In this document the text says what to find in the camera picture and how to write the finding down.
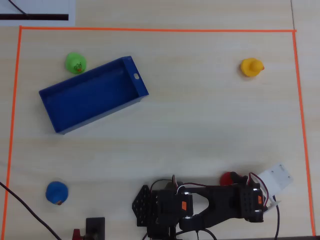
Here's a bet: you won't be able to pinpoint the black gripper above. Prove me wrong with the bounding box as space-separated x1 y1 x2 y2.
230 171 265 223

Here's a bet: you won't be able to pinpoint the red rubber duck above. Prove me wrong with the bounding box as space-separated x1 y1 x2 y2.
219 171 238 187

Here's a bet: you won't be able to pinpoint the yellow rubber duck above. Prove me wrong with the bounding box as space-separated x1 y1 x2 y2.
240 57 266 78

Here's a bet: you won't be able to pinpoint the blue plastic box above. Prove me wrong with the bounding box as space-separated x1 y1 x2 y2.
38 55 150 136

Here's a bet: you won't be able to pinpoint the blue rubber duck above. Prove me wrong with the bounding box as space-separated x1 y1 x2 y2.
45 181 69 206

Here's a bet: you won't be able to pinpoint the green rubber duck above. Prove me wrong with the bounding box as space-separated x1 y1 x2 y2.
65 51 88 75

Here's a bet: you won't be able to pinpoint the orange tape strip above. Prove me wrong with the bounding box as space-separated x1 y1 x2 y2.
19 25 298 34
292 30 317 237
0 25 24 240

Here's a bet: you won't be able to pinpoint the black table clamp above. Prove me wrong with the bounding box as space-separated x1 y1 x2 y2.
85 217 106 240

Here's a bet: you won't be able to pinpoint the red white servo wires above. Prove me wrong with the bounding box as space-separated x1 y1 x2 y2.
246 172 273 209
171 174 209 195

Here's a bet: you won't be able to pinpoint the white camera housing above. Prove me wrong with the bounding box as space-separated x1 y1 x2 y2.
256 162 294 204

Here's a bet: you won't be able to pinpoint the black camera cable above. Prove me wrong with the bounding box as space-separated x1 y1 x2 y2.
273 199 281 239

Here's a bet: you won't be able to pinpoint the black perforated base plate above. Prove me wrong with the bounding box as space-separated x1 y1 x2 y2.
131 184 154 227

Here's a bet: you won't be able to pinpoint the thick black cable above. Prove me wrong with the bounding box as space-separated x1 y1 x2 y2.
0 181 62 240

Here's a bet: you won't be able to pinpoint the thin black cable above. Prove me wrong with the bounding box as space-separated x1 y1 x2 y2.
8 0 30 17

